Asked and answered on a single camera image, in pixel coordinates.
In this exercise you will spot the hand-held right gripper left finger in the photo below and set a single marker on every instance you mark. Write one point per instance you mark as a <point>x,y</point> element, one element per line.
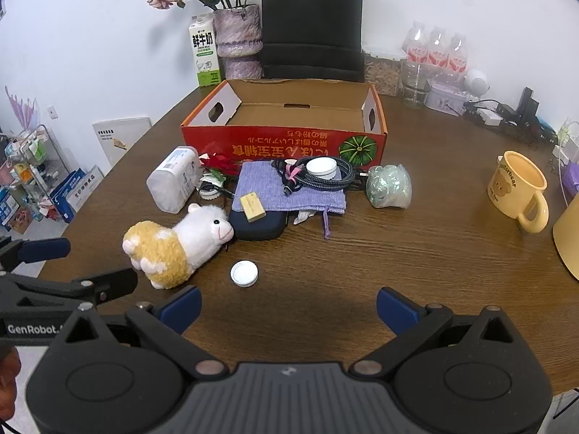
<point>181,309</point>

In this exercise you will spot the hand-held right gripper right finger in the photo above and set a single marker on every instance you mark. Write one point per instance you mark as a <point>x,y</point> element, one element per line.
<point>398,309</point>

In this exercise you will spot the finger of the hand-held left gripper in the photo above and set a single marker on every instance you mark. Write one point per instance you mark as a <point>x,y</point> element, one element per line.
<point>113,282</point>
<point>45,249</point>

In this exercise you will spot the white yellow plush alpaca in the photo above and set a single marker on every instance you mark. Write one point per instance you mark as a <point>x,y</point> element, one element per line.
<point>181,244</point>

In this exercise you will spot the white plastic lid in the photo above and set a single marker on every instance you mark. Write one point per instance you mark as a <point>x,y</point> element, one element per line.
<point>244,273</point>

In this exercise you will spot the navy zip case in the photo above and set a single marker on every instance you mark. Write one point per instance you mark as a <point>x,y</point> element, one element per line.
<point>267,231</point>

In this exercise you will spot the clear cotton pad container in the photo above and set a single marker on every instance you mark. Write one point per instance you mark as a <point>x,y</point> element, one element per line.
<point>174,178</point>

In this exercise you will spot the clear plastic ball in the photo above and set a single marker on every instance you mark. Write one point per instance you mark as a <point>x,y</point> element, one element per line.
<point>389,187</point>

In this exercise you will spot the red artificial flower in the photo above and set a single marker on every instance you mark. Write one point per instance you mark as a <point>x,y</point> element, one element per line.
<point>221,165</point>

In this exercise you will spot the purple knitted pouch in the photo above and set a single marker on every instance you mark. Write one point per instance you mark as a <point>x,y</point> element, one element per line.
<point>267,185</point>

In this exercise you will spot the red orange cardboard box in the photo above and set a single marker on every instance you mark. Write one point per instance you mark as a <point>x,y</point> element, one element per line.
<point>280,144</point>

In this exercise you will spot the pale yellow round container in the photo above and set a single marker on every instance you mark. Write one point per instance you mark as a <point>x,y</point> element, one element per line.
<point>567,239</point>

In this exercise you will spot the clear container of seeds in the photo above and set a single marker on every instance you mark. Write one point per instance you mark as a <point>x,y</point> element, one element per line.
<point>382,77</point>

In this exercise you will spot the person's left hand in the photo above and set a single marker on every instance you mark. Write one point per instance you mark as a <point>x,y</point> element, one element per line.
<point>8,379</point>

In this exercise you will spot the small wooden block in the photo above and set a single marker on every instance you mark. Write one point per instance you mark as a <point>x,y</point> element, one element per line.
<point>251,208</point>

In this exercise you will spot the white crumpled tissue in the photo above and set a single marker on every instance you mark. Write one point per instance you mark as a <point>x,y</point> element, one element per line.
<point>304,217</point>

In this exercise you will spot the white board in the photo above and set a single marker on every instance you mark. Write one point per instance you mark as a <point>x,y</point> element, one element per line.
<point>122,138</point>

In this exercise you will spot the white flat round lid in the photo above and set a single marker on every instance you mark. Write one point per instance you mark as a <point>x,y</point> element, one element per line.
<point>322,166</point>

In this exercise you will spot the white charger block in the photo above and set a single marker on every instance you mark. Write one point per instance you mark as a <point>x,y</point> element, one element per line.
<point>487,116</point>

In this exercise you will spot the clear glass jar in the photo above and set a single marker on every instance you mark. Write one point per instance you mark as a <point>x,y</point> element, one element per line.
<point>415,86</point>

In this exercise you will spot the white round speaker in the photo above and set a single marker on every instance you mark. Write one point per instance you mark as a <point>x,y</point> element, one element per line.
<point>476,82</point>

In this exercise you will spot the green white milk carton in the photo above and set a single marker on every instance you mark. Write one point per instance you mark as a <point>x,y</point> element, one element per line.
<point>204,54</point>

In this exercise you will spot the purple marbled vase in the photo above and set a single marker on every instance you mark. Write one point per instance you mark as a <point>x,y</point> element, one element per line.
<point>237,31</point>

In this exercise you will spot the black paper bag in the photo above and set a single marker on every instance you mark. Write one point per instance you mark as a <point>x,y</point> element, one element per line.
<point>312,18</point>

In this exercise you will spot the purple wall sticker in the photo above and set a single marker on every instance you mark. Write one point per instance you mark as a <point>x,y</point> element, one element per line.
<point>25,108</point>

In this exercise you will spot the small wall picture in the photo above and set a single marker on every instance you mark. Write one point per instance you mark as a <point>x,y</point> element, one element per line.
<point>2,9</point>

